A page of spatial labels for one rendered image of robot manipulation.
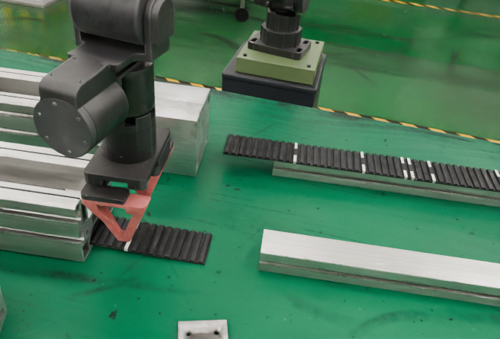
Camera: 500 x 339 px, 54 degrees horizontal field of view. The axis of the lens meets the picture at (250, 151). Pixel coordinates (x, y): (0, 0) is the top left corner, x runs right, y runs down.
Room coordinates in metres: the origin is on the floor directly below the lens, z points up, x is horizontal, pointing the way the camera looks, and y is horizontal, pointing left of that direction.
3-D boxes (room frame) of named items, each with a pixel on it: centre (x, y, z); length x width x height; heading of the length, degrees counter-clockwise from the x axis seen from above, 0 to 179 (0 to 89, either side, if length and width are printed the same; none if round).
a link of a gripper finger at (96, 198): (0.41, 0.13, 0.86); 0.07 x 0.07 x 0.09; 86
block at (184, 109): (0.64, 0.12, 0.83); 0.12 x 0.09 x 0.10; 176
